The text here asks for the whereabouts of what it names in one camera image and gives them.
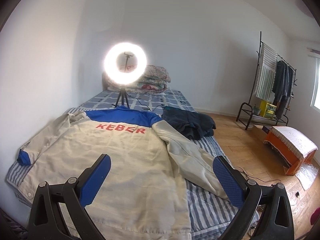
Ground checkered blue bed sheet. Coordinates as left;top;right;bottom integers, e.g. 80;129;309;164
80;89;195;115

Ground striped blue bed quilt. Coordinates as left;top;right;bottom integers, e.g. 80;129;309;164
5;107;258;240

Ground dark hanging garments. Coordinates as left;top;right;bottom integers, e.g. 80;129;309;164
272;61;294;119

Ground window with white frame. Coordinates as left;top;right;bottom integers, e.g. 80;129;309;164
311;57;320;112

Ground yellow green box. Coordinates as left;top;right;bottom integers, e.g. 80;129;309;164
259;100;277;119

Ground striped hanging cloth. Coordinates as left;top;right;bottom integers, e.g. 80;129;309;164
254;42;277;101

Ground dark navy clothes pile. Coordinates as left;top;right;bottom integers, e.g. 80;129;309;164
162;106;216;140

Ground black tripod stand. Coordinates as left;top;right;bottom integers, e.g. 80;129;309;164
112;86;130;108

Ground folded floral quilt stack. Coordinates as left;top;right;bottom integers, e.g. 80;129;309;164
103;65;171;94

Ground black power cable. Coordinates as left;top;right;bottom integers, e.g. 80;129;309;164
128;95;166;112

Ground black metal clothes rack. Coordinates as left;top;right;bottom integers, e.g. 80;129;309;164
236;40;297;129

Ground white ring light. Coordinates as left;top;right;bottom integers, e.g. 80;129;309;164
103;42;147;85

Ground beige blue KEBER jacket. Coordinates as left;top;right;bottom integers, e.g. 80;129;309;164
17;105;232;240

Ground orange bench with white cover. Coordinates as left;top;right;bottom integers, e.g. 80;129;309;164
264;126;318;176

